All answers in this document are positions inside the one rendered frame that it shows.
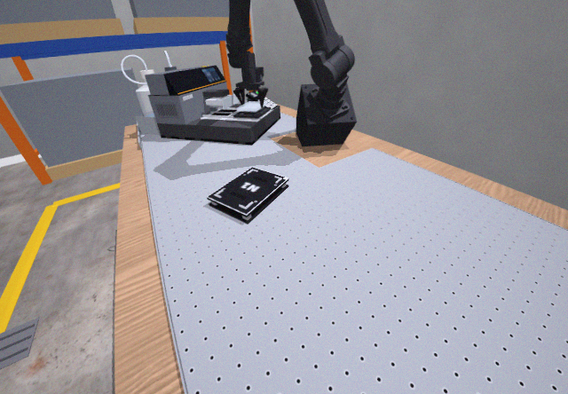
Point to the black rectangular pad with white corner marks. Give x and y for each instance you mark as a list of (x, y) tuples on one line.
[(251, 191)]

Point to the white multi-well plate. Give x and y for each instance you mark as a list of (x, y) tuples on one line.
[(251, 106)]

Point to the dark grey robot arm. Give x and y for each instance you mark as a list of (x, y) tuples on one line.
[(326, 71)]

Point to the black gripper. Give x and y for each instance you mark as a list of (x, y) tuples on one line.
[(249, 83)]

